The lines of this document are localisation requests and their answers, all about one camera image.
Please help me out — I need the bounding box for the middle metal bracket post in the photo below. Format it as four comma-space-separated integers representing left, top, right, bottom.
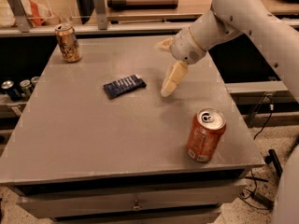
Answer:
93, 0, 108, 30

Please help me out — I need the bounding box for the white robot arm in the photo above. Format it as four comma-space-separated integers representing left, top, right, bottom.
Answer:
157, 0, 299, 224

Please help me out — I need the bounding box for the gold brown drink can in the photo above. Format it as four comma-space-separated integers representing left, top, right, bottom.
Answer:
55, 23, 81, 63

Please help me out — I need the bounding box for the red coke can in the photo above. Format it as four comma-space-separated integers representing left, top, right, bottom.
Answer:
186, 108, 226, 162

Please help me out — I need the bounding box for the green can on shelf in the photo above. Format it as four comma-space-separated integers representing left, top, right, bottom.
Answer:
20, 79, 34, 97

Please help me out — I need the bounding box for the black power adapter with cable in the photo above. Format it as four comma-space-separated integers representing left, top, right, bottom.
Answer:
237, 171, 277, 211

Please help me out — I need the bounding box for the metal bracket post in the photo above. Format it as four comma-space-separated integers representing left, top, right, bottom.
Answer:
93, 0, 108, 30
7, 0, 32, 33

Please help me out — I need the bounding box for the grey can on shelf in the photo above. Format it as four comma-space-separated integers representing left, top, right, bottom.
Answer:
31, 77, 39, 87

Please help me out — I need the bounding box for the left metal bracket post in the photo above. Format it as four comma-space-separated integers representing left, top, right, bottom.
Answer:
7, 0, 32, 33

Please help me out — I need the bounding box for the blue rxbar blueberry wrapper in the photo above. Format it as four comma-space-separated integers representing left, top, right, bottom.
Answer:
103, 75, 147, 99

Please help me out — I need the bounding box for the dark blue can on shelf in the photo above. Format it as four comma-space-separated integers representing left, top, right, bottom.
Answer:
1, 80, 21, 102

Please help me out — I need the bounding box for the grey cabinet drawer front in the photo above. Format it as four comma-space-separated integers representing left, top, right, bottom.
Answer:
18, 178, 246, 218

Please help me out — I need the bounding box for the metal drawer knob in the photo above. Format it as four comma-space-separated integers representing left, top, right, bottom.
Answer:
132, 196, 142, 211

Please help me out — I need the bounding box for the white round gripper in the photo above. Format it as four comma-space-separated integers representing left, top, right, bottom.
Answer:
154, 27, 206, 97

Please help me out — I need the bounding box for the orange white snack bag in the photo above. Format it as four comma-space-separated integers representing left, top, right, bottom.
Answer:
21, 0, 61, 27

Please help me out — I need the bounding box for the black metal bar on floor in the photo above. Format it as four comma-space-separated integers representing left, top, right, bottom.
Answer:
264, 149, 283, 178

